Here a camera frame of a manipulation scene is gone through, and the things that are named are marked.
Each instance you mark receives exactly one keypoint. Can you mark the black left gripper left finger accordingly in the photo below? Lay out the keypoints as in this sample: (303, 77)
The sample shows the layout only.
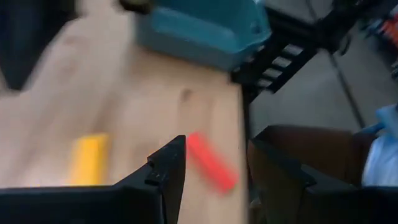
(164, 186)

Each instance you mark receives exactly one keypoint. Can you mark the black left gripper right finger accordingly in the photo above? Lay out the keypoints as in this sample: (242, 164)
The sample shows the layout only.
(289, 199)

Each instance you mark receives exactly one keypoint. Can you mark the red rectangular block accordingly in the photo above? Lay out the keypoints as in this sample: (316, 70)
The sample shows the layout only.
(211, 163)

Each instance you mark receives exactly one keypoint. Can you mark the yellow rectangular block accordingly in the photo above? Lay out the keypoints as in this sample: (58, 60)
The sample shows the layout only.
(89, 158)

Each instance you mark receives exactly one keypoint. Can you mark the brown cardboard box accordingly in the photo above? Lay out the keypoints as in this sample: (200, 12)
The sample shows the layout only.
(335, 146)

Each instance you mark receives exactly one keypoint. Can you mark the person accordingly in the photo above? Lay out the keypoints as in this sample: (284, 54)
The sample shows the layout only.
(381, 155)

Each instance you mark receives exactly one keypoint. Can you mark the teal plastic bin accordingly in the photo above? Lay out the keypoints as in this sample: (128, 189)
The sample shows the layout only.
(202, 37)

